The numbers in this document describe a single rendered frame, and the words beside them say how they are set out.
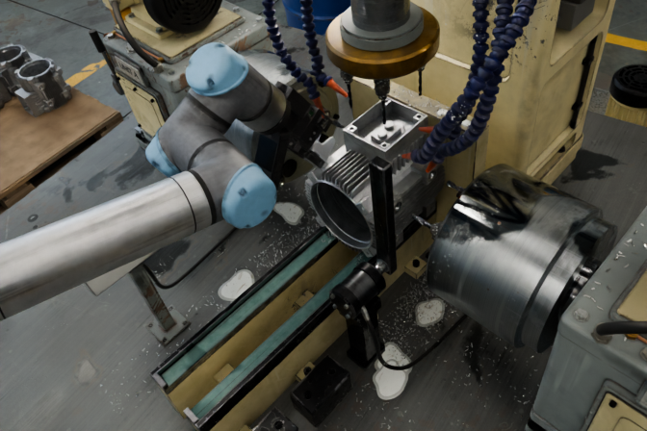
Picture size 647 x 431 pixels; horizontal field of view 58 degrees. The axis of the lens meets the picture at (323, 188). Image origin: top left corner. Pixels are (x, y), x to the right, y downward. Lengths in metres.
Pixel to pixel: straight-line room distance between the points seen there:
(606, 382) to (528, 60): 0.52
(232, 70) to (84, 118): 2.36
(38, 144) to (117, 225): 2.42
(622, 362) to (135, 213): 0.60
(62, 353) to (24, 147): 1.88
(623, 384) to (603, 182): 0.73
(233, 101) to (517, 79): 0.52
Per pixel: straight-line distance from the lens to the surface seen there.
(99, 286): 1.08
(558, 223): 0.90
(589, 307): 0.83
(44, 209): 1.68
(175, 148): 0.81
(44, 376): 1.35
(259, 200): 0.73
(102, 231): 0.69
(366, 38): 0.91
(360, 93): 1.19
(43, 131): 3.17
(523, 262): 0.88
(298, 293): 1.19
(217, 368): 1.15
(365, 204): 1.01
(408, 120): 1.12
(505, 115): 1.16
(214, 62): 0.81
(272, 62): 1.24
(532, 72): 1.08
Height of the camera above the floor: 1.83
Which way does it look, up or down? 46 degrees down
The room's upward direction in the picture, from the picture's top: 10 degrees counter-clockwise
